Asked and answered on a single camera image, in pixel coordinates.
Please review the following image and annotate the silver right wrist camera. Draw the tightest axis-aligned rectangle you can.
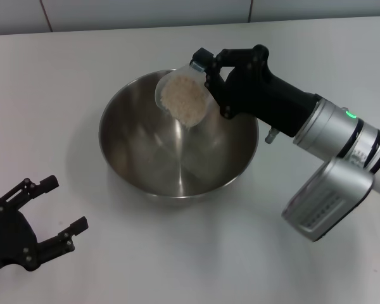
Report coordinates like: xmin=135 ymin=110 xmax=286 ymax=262
xmin=281 ymin=156 xmax=376 ymax=243

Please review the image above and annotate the stainless steel mixing bowl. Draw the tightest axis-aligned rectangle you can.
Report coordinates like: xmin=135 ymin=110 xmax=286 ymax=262
xmin=98 ymin=68 xmax=260 ymax=209

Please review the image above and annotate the white uncooked rice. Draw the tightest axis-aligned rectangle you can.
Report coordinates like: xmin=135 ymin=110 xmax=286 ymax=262
xmin=161 ymin=75 xmax=208 ymax=127

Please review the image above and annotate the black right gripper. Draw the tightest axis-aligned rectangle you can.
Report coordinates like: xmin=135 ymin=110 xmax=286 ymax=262
xmin=192 ymin=45 xmax=321 ymax=139

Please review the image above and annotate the clear plastic measuring cup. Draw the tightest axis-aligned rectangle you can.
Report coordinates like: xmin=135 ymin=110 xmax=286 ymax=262
xmin=154 ymin=61 xmax=213 ymax=129

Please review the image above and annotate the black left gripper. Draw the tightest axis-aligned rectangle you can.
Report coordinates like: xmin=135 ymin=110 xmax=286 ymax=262
xmin=0 ymin=174 xmax=89 ymax=274

